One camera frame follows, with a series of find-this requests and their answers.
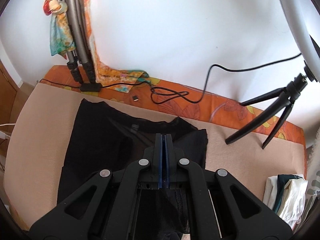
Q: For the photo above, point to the wooden door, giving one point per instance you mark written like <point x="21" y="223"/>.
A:
<point x="10" y="105"/>

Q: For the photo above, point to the white folded top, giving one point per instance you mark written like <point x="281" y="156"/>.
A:
<point x="293" y="201"/>

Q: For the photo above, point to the black shirt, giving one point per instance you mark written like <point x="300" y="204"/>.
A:
<point x="105" y="138"/>

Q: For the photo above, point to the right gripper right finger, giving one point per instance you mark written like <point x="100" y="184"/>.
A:
<point x="219" y="206"/>

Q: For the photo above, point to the black mini tripod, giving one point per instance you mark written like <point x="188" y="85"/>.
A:
<point x="284" y="100"/>

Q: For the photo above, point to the colourful floral scarf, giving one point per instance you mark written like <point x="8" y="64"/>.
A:
<point x="61" y="42"/>

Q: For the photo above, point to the orange floral bed sheet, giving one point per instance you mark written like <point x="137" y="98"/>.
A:
<point x="213" y="108"/>

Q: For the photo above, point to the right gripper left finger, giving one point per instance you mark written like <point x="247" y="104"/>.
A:
<point x="107" y="205"/>

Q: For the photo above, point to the dark green folded garment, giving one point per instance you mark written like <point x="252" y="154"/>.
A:
<point x="282" y="180"/>

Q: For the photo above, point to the grey folded tripod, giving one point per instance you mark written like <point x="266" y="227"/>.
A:
<point x="80" y="61"/>

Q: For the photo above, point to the white green patterned curtain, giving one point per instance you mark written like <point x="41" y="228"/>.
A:
<point x="312" y="192"/>

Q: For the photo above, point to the white ring light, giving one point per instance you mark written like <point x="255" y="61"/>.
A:
<point x="294" y="16"/>

